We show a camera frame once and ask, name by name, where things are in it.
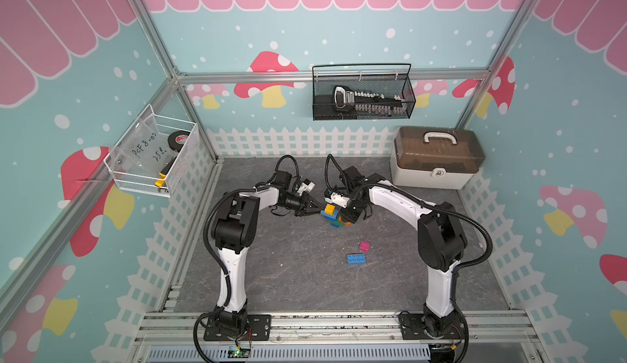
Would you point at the black wire wall basket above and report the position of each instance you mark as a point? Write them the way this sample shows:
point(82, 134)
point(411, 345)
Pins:
point(370, 91)

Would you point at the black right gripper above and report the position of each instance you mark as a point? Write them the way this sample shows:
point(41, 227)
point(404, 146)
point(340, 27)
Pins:
point(347, 217)

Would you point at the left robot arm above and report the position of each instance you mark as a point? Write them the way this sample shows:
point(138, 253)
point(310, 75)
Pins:
point(228, 233)

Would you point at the green lego brick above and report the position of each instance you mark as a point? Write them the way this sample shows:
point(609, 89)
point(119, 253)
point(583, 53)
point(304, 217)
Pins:
point(335, 221)

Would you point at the yellow lego brick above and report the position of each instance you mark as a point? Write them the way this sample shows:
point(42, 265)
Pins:
point(330, 210)

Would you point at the socket set tool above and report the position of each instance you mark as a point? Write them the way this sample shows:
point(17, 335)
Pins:
point(358, 103)

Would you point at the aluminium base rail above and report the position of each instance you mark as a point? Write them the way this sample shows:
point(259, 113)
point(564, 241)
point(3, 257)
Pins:
point(485, 336)

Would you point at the white wire wall basket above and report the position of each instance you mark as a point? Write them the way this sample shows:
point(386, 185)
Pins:
point(142, 162)

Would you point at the white storage box brown lid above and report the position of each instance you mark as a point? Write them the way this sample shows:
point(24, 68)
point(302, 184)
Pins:
point(425, 157)

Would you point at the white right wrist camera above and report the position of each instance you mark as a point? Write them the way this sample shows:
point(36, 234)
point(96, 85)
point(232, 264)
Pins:
point(336, 199)

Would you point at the black tape roll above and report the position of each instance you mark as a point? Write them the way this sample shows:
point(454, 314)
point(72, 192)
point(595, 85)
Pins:
point(177, 140)

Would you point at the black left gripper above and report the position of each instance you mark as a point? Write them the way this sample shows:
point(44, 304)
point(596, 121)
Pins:
point(304, 204)

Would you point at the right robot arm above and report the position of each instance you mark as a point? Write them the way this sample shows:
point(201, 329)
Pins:
point(441, 239)

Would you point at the pink lego brick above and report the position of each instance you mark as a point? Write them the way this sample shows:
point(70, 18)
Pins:
point(364, 246)

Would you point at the light blue lego brick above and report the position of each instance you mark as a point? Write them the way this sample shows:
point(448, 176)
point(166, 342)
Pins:
point(356, 259)
point(333, 216)

